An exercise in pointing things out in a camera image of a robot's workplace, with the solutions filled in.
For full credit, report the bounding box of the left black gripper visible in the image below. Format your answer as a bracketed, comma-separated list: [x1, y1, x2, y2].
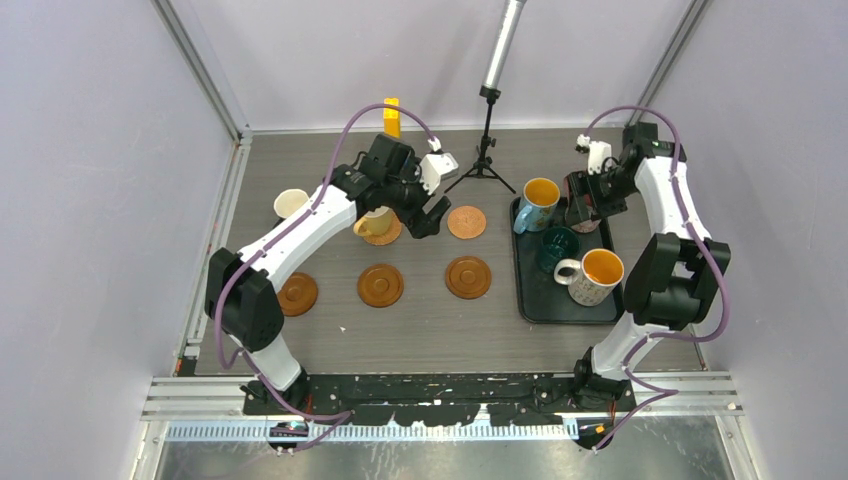
[384, 159, 451, 239]

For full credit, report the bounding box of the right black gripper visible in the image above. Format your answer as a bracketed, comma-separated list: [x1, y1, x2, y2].
[565, 165, 637, 227]

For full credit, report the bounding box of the pink mug maroon inside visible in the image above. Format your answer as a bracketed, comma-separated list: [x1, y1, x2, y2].
[563, 176, 600, 234]

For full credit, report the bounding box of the woven orange coaster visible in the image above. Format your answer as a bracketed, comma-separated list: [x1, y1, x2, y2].
[363, 211, 403, 246]
[447, 205, 487, 240]

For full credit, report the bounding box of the yellow mug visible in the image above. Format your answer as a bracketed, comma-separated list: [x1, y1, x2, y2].
[353, 206, 393, 237]

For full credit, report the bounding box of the brown ringed coaster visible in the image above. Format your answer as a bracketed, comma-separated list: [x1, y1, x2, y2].
[277, 272, 318, 317]
[357, 264, 405, 308]
[445, 256, 492, 300]

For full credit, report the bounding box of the brown ringed coaster front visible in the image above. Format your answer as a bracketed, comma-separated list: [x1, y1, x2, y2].
[357, 264, 405, 308]

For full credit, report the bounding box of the black plastic tray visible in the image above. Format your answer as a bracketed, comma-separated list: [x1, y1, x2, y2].
[510, 197, 624, 325]

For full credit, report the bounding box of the black mug white inside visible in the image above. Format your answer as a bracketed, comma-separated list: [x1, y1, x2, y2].
[273, 189, 309, 220]

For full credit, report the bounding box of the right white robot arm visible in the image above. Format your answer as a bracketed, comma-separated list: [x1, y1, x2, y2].
[564, 122, 731, 411]

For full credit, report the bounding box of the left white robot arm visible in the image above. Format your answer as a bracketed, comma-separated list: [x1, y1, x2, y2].
[204, 134, 459, 414]

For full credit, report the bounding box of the dark green mug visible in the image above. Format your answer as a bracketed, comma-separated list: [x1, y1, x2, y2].
[535, 227, 580, 274]

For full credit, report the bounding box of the blue mug orange inside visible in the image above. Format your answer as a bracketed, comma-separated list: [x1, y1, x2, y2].
[513, 177, 560, 234]

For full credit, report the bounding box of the white floral mug orange inside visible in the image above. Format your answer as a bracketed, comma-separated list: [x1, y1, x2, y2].
[553, 248, 624, 307]

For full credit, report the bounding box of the yellow red blue block tower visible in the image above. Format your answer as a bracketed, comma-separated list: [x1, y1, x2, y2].
[383, 97, 402, 139]

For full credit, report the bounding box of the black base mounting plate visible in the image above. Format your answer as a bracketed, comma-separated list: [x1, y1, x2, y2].
[241, 373, 636, 421]

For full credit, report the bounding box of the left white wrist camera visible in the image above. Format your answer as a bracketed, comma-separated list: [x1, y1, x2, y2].
[419, 137, 459, 196]

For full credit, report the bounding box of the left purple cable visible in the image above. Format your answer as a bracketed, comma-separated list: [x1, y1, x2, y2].
[213, 103, 443, 453]

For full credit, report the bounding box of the aluminium front rail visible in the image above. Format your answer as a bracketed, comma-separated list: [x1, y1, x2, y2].
[140, 376, 745, 444]

